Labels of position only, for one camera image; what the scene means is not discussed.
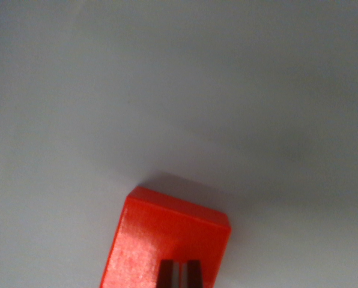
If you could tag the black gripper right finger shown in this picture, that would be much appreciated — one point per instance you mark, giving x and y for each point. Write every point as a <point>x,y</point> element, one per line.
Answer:
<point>194,274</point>

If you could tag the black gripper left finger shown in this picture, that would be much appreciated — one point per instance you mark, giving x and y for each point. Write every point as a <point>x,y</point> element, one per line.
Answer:
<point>166,274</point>

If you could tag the red block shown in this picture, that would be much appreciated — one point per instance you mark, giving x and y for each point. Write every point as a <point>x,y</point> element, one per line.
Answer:
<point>167,228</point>

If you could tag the white plastic tray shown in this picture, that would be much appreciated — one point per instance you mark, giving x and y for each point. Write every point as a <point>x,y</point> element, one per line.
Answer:
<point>179,90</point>

